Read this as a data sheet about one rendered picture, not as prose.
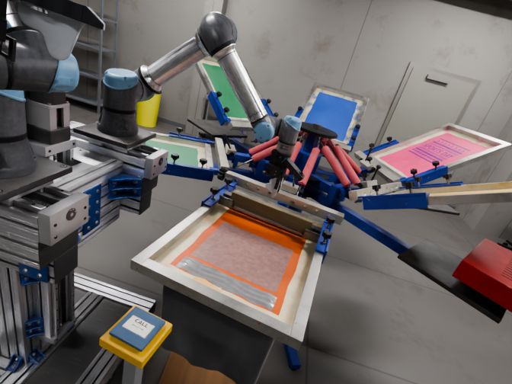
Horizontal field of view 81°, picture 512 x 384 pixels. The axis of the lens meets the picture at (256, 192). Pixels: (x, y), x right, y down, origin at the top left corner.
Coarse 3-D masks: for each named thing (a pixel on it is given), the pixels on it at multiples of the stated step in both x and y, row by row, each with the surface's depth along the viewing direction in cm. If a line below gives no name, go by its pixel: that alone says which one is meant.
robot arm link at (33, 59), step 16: (16, 0) 48; (16, 16) 48; (16, 32) 48; (32, 32) 49; (16, 48) 46; (32, 48) 48; (16, 64) 46; (32, 64) 48; (48, 64) 49; (64, 64) 51; (16, 80) 47; (32, 80) 48; (48, 80) 50; (64, 80) 52
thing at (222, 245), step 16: (224, 224) 135; (240, 224) 139; (256, 224) 142; (208, 240) 121; (224, 240) 124; (240, 240) 127; (192, 256) 110; (208, 256) 112; (224, 256) 115; (240, 256) 117; (224, 272) 107
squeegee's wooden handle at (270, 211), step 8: (232, 192) 143; (240, 200) 143; (248, 200) 142; (256, 200) 141; (248, 208) 143; (256, 208) 142; (264, 208) 140; (272, 208) 139; (280, 208) 140; (264, 216) 142; (272, 216) 140; (280, 216) 139; (288, 216) 138; (296, 216) 137; (288, 224) 139; (296, 224) 138; (304, 224) 136
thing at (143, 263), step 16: (240, 192) 161; (208, 208) 137; (288, 208) 158; (192, 224) 124; (320, 224) 152; (160, 240) 108; (176, 240) 115; (144, 256) 99; (320, 256) 125; (144, 272) 96; (160, 272) 94; (176, 272) 96; (176, 288) 93; (192, 288) 91; (208, 288) 93; (304, 288) 104; (208, 304) 91; (224, 304) 89; (240, 304) 90; (304, 304) 97; (240, 320) 89; (256, 320) 87; (272, 320) 88; (304, 320) 91; (272, 336) 87; (288, 336) 85
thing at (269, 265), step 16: (256, 240) 130; (272, 240) 133; (288, 240) 137; (304, 240) 140; (256, 256) 120; (272, 256) 122; (288, 256) 125; (240, 272) 109; (256, 272) 111; (272, 272) 113; (288, 272) 116; (272, 288) 105
